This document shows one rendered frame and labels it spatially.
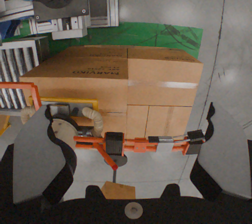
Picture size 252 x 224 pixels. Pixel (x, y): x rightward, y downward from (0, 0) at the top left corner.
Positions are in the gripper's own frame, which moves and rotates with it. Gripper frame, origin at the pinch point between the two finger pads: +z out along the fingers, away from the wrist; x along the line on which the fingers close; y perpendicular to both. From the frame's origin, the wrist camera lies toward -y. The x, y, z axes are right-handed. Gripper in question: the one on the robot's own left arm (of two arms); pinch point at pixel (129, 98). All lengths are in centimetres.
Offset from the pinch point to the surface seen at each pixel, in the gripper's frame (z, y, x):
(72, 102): 45, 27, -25
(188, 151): 31, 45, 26
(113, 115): 58, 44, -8
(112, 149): 32, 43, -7
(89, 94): 58, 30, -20
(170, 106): 98, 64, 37
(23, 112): 39, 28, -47
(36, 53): 91, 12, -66
